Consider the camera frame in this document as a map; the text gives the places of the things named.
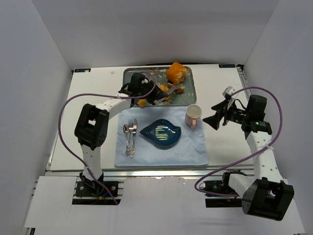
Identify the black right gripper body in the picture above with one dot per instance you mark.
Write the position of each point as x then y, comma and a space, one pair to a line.
223, 115

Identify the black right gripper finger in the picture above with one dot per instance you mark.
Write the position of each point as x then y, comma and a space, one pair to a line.
223, 106
214, 120

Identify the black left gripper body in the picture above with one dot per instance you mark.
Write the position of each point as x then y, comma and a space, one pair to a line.
151, 94

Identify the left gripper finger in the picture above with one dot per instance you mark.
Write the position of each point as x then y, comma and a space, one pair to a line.
157, 90
159, 101

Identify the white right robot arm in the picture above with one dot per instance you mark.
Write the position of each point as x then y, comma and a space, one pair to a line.
266, 194

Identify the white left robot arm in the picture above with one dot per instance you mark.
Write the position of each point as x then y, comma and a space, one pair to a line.
92, 126

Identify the brown bread slice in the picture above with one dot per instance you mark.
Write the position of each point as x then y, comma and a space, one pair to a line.
178, 90

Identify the large orange bread loaf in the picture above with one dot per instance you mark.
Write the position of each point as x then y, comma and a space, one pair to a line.
176, 73

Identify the teal floral rectangular tray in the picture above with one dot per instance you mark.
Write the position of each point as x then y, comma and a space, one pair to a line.
185, 97

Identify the pink mug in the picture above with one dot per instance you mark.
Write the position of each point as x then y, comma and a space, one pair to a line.
193, 115

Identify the dark blue leaf plate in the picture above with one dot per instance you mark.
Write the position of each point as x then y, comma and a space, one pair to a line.
162, 133

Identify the silver fork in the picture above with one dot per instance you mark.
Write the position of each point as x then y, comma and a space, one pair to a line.
128, 136

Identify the light blue cloth placemat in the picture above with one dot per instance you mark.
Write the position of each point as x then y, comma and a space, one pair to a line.
190, 150

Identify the silver spoon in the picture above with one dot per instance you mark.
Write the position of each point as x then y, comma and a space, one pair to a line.
125, 129

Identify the silver knife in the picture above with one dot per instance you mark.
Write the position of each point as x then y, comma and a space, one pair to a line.
133, 131

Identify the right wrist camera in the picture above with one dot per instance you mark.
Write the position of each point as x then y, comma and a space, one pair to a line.
228, 91

